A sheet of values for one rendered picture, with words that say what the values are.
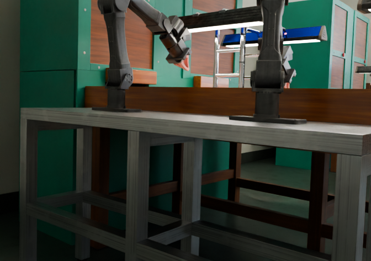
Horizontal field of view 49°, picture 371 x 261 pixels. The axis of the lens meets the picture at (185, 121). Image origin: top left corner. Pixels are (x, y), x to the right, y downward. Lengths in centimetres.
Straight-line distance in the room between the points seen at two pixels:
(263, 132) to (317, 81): 357
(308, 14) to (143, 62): 267
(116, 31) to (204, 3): 129
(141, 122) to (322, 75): 346
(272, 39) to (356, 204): 52
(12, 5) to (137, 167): 174
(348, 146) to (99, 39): 147
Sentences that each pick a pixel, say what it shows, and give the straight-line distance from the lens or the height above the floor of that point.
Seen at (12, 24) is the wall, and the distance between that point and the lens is 265.
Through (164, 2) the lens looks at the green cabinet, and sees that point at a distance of 238.
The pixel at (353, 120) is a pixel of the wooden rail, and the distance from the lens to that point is 119.
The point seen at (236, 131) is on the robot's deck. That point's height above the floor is 65.
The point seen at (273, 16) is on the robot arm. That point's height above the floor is 96.
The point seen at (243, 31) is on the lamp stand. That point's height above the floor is 104.
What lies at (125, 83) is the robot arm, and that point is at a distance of 145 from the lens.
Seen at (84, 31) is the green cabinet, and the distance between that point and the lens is 198.
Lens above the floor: 73
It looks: 4 degrees down
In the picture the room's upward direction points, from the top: 2 degrees clockwise
